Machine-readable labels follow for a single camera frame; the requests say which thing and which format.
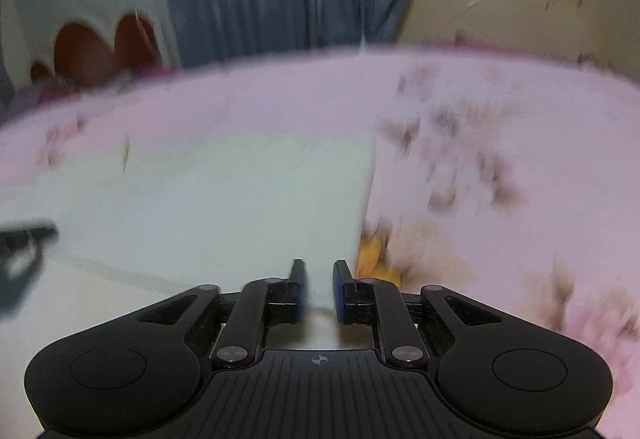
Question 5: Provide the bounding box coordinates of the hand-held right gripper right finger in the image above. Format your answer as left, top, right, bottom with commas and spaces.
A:
333, 260, 503, 369

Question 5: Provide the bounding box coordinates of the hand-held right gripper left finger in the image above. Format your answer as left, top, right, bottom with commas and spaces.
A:
140, 260, 309, 370

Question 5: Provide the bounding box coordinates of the pink floral bed sheet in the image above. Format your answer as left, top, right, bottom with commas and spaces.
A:
0, 44, 640, 439

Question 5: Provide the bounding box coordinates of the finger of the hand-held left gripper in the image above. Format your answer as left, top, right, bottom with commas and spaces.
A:
0, 219, 59, 317

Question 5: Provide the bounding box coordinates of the white small garment yellow print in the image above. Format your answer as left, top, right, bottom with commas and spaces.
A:
0, 129, 401, 352

